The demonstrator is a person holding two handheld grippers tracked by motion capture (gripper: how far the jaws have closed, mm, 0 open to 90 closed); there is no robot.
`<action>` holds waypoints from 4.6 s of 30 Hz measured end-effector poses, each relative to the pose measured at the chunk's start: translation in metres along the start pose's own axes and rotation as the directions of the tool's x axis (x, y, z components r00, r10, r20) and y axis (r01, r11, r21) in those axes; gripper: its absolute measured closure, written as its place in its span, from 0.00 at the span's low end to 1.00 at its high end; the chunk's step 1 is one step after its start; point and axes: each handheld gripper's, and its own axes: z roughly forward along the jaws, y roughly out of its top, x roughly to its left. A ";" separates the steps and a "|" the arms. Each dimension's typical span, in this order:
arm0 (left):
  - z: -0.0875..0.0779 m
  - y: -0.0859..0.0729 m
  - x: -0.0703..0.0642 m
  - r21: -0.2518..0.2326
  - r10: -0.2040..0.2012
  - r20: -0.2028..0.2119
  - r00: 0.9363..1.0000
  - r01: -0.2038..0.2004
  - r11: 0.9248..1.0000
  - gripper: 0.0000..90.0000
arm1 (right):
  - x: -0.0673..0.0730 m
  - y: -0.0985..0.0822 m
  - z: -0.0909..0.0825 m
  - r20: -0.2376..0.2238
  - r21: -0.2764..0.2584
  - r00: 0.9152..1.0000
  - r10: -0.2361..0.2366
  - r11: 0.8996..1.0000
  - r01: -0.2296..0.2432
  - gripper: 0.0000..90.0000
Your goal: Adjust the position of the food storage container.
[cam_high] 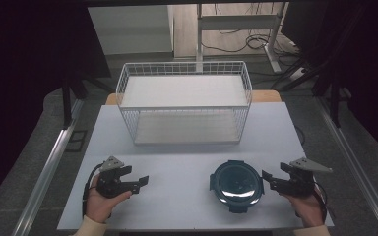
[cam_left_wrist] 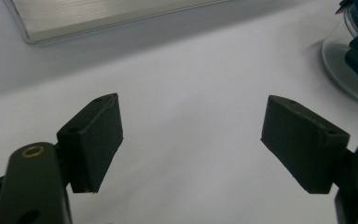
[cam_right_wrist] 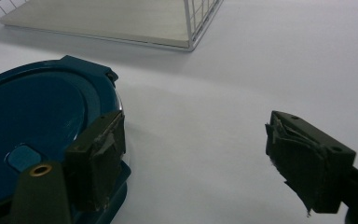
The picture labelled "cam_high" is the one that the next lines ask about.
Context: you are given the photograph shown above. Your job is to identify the white cabinet panel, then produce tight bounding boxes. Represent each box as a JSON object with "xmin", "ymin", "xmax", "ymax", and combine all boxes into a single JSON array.
[{"xmin": 87, "ymin": 4, "xmax": 175, "ymax": 57}]

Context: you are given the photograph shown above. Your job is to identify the person's left hand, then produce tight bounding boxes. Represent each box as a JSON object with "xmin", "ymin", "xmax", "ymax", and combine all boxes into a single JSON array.
[{"xmin": 85, "ymin": 172, "xmax": 133, "ymax": 225}]

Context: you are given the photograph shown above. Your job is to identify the black floor cables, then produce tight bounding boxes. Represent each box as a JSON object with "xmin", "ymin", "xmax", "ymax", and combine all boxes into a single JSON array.
[{"xmin": 200, "ymin": 29, "xmax": 301, "ymax": 57}]

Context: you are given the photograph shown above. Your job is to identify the white wire two-tier rack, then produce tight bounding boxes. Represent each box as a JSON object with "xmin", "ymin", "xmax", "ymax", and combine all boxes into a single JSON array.
[{"xmin": 115, "ymin": 60, "xmax": 254, "ymax": 147}]

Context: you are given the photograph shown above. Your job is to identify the black floor frame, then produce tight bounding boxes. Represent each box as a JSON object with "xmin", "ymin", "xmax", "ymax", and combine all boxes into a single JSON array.
[{"xmin": 64, "ymin": 129, "xmax": 89, "ymax": 153}]

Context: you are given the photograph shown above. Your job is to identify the aluminium rail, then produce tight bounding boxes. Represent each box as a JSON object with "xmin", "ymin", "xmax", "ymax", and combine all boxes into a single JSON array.
[
  {"xmin": 315, "ymin": 97, "xmax": 378, "ymax": 236},
  {"xmin": 10, "ymin": 97, "xmax": 86, "ymax": 236}
]

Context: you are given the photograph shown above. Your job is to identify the white power strip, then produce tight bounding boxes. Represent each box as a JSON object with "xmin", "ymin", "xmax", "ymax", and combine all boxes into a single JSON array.
[{"xmin": 287, "ymin": 66, "xmax": 310, "ymax": 82}]

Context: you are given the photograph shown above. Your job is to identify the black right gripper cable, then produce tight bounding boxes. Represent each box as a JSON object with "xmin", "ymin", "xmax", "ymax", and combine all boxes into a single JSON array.
[{"xmin": 312, "ymin": 180, "xmax": 329, "ymax": 224}]

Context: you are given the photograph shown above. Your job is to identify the dark curtain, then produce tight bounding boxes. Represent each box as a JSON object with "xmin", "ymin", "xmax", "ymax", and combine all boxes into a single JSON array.
[
  {"xmin": 0, "ymin": 0, "xmax": 112, "ymax": 214},
  {"xmin": 280, "ymin": 0, "xmax": 378, "ymax": 165}
]

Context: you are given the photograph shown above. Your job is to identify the dark teal round lidded container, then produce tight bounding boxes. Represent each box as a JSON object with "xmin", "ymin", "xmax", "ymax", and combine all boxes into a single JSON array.
[{"xmin": 209, "ymin": 159, "xmax": 265, "ymax": 214}]

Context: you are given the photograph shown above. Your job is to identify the person's right hand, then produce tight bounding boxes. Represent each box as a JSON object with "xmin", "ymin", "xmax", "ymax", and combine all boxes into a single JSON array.
[{"xmin": 279, "ymin": 185, "xmax": 327, "ymax": 228}]

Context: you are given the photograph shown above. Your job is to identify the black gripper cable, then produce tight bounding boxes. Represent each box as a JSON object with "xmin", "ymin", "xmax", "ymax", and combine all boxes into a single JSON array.
[
  {"xmin": 312, "ymin": 180, "xmax": 329, "ymax": 224},
  {"xmin": 82, "ymin": 162, "xmax": 104, "ymax": 218}
]

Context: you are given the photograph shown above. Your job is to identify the black stand legs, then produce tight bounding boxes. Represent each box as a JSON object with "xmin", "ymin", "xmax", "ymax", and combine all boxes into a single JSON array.
[
  {"xmin": 60, "ymin": 73, "xmax": 116, "ymax": 130},
  {"xmin": 277, "ymin": 58, "xmax": 344, "ymax": 129}
]

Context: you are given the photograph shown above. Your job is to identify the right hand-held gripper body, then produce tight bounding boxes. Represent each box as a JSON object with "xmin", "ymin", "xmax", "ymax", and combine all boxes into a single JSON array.
[{"xmin": 285, "ymin": 157, "xmax": 334, "ymax": 199}]

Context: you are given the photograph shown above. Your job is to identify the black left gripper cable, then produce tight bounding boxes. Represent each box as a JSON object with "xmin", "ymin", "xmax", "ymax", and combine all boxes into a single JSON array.
[{"xmin": 82, "ymin": 162, "xmax": 104, "ymax": 218}]

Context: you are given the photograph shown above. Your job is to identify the white metal desk frame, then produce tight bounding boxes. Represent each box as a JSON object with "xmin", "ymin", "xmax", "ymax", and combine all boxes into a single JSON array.
[{"xmin": 195, "ymin": 2, "xmax": 289, "ymax": 74}]

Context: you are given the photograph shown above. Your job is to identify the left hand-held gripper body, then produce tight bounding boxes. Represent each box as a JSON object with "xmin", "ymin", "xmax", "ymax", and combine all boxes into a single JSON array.
[{"xmin": 95, "ymin": 155, "xmax": 136, "ymax": 200}]

